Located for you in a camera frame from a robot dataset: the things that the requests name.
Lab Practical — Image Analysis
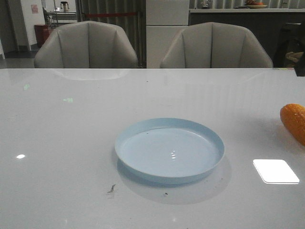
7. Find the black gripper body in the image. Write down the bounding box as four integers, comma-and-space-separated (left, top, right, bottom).
295, 23, 305, 76

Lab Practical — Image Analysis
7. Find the orange plastic corn cob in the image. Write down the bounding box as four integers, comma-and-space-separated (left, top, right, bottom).
280, 104, 305, 145

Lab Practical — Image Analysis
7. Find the light blue round plate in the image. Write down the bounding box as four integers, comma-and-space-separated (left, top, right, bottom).
114, 118, 224, 185

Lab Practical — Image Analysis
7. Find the dark wooden chair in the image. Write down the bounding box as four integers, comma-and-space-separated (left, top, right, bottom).
273, 21, 305, 68

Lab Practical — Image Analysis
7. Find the dark grey counter cabinet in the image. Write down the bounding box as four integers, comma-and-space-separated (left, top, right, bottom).
189, 9, 305, 60

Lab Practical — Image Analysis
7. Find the fruit bowl on counter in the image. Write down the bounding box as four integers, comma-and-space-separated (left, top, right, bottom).
244, 0, 267, 9

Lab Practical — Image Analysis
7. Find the right grey upholstered chair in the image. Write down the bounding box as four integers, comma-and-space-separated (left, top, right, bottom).
160, 22, 273, 69

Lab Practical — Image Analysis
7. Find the grey upholstered chair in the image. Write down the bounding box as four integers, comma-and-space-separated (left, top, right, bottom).
160, 22, 273, 69
34, 21, 138, 68

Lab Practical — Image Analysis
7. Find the small ornament on counter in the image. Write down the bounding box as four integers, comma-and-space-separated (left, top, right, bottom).
201, 0, 213, 9

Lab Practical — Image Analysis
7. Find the white refrigerator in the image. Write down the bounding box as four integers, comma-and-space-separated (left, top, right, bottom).
146, 0, 190, 68

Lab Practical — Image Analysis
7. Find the red barrier belt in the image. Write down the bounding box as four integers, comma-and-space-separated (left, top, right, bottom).
81, 11, 141, 18

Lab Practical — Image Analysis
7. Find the left grey upholstered chair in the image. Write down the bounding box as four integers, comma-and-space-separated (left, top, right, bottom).
34, 21, 138, 68

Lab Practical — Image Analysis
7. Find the distant metal work table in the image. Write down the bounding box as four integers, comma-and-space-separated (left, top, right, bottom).
47, 11, 77, 23

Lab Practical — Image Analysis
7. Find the red bin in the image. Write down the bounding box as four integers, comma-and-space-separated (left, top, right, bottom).
34, 24, 50, 48

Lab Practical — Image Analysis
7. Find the pink wall notice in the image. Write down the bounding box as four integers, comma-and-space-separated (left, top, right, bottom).
31, 4, 38, 14

